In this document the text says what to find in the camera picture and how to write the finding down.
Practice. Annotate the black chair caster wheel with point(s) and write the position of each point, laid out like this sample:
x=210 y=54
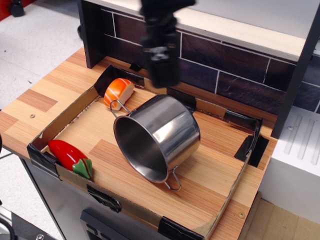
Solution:
x=16 y=8

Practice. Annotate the white ribbed sink drainer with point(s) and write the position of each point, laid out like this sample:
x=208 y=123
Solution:
x=292 y=178

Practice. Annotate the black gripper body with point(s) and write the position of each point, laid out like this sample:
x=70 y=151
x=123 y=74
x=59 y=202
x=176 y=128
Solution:
x=160 y=43

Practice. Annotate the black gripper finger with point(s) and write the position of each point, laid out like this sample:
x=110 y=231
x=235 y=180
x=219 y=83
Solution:
x=164 y=70

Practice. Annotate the red chili pepper toy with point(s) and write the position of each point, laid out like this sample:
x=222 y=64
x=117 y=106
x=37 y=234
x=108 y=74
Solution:
x=71 y=158

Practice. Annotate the shiny metal pot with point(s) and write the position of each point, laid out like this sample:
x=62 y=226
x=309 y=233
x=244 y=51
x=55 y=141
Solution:
x=157 y=137

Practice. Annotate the black oven control panel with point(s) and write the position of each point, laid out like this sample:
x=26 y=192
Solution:
x=95 y=229

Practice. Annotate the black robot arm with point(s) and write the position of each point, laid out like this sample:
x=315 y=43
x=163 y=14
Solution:
x=150 y=8

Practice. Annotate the cardboard fence with black tape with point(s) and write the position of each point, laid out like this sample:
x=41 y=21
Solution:
x=117 y=195

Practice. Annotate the orange salmon sushi toy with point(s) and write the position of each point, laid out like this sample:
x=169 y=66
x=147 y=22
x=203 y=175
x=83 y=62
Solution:
x=119 y=90

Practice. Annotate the dark brick backsplash panel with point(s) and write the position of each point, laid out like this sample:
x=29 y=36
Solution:
x=223 y=58

